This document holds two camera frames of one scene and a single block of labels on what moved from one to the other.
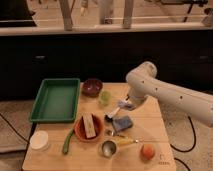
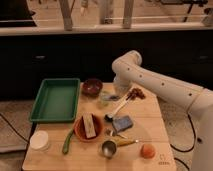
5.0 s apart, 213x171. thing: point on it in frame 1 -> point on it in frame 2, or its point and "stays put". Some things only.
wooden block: x=89 y=125 stays put
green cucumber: x=67 y=142 stays put
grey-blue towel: x=126 y=105 -> x=111 y=97
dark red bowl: x=92 y=87 stays put
